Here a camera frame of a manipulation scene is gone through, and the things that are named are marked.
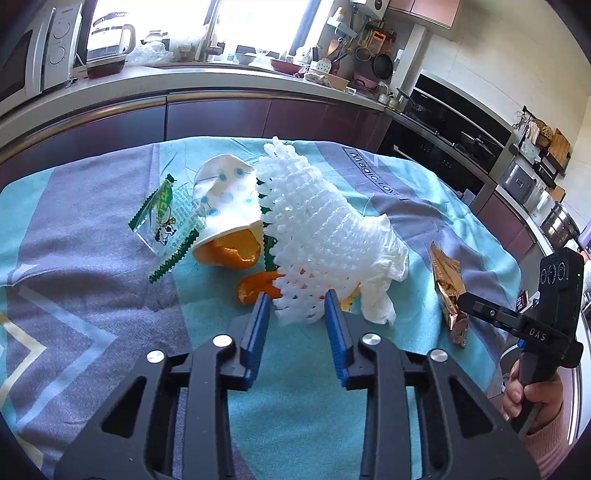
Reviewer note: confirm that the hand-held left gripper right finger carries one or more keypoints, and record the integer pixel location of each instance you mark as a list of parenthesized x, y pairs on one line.
[(334, 332)]

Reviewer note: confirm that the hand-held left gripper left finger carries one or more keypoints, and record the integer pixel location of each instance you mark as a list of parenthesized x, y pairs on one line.
[(261, 323)]

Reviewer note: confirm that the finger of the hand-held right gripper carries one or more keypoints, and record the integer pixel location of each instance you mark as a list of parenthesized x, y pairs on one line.
[(485, 311)]

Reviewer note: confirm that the small orange peel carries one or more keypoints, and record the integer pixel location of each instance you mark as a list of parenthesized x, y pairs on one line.
[(254, 286)]

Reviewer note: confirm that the gold snack wrapper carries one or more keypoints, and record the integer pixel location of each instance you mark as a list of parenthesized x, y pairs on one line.
[(448, 286)]

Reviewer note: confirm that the white tissue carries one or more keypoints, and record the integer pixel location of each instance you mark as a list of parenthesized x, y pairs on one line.
[(385, 295)]

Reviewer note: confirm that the long orange peel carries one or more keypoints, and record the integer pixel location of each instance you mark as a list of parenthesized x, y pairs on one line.
[(231, 251)]

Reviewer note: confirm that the white foam fruit net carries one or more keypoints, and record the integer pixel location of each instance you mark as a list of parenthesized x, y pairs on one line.
[(314, 217)]

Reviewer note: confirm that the white paper cup blue dots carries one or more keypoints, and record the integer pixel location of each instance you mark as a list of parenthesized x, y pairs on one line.
[(221, 203)]

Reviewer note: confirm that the clear green-edged plastic wrapper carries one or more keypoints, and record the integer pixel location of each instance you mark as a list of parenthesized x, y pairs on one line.
[(166, 217)]

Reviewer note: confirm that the person's right forearm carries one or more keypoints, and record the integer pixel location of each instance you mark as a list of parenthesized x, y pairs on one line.
[(549, 443)]

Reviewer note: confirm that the person's right hand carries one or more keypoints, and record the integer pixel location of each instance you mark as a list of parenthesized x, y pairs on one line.
[(511, 397)]

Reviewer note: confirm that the metal storage container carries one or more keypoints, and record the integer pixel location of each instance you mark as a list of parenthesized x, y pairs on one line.
[(517, 180)]

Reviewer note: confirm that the cluttered storage rack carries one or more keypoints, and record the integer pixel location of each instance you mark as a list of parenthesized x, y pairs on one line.
[(547, 143)]

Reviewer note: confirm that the blue grey printed tablecloth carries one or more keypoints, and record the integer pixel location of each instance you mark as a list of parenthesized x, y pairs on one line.
[(92, 300)]

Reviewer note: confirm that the black built-in oven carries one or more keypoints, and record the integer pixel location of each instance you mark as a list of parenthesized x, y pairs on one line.
[(452, 124)]

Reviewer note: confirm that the dark purple kitchen cabinets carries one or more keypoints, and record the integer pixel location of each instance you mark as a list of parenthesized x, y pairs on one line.
[(207, 117)]

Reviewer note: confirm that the small metal kettle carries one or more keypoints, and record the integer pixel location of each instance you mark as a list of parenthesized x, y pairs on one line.
[(383, 94)]

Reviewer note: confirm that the pink pot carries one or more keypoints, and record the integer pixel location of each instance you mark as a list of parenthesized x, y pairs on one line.
[(364, 85)]

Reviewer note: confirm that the wooden tray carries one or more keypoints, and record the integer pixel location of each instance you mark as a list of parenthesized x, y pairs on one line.
[(330, 79)]

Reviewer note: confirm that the pink bowl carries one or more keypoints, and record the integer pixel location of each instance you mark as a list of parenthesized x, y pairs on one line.
[(286, 65)]

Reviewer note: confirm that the black frying pan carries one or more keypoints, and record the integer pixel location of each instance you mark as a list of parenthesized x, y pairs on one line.
[(383, 67)]

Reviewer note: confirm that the white bowl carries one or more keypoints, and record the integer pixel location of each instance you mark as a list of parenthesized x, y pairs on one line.
[(244, 58)]

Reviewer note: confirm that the orange grater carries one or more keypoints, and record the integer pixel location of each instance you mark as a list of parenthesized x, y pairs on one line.
[(378, 41)]

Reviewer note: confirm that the clear plastic bag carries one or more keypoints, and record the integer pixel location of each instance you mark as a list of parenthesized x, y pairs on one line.
[(150, 54)]

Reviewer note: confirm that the metal kitchen faucet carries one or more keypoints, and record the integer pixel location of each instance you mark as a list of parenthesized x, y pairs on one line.
[(213, 32)]

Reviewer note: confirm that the glass electric kettle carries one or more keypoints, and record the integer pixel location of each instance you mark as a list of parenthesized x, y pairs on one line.
[(108, 41)]

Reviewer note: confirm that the white water heater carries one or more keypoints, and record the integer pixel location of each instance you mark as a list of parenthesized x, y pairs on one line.
[(369, 7)]

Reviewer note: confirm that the white microwave oven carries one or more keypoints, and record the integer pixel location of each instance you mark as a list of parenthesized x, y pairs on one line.
[(27, 60)]

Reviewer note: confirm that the pink wall cabinet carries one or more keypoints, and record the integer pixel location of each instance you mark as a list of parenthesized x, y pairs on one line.
[(422, 10)]

